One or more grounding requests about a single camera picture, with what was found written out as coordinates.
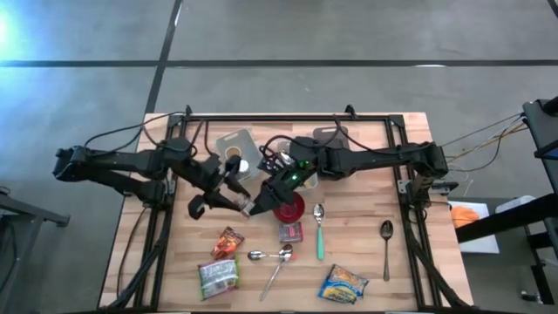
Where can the white plastic container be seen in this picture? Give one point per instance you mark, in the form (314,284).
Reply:
(514,202)

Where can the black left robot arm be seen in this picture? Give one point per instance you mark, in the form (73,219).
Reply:
(126,161)

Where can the orange cloth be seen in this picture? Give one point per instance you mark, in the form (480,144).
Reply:
(464,216)

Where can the red and black bowl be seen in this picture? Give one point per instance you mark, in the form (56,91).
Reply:
(292,213)

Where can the long silver spoon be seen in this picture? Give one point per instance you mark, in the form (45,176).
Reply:
(274,277)

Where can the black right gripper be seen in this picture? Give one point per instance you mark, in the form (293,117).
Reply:
(290,172)

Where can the small cork-stoppered glass jar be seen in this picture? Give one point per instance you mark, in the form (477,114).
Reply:
(245,206)

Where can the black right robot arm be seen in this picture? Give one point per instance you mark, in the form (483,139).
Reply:
(379,157)

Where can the white sheet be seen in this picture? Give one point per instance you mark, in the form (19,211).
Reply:
(479,242)

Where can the black aluminium rig frame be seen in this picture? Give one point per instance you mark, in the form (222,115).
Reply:
(240,118)

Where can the small black floor device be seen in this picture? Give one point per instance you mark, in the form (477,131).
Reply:
(532,297)

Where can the orange snack packet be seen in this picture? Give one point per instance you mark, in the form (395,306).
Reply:
(226,242)

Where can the green and pink snack packet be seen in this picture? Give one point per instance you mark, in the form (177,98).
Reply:
(218,278)

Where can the yellow and blue snack packet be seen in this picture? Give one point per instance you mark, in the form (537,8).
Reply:
(344,283)

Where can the white-lidded spice shaker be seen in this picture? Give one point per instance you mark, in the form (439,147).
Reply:
(243,166)

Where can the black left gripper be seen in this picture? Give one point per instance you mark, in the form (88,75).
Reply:
(215,179)

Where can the black metal stand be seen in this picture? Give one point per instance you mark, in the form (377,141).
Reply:
(43,214)

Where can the small black clamp device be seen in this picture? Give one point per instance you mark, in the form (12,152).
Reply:
(442,186)

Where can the dark grey plastic bin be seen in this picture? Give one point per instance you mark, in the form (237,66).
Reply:
(331,135)

